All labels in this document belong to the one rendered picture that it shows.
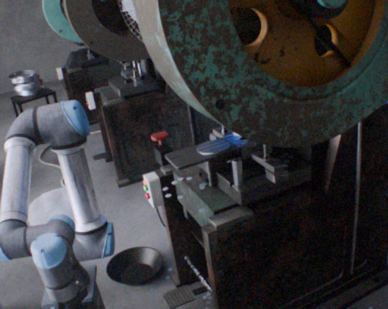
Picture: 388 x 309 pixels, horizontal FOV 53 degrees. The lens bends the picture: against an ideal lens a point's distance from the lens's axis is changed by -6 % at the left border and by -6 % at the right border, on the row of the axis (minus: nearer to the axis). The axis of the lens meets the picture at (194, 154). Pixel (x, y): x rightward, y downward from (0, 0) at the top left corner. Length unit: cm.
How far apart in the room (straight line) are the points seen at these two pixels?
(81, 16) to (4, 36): 533
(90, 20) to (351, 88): 184
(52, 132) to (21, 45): 670
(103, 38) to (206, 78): 179
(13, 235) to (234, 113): 61
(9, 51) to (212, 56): 712
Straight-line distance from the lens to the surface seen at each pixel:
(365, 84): 120
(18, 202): 111
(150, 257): 225
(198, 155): 146
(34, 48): 791
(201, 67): 89
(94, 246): 136
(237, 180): 137
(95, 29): 264
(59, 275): 94
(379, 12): 129
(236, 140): 155
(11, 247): 105
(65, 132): 122
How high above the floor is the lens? 138
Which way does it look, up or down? 24 degrees down
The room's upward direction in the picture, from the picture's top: 9 degrees counter-clockwise
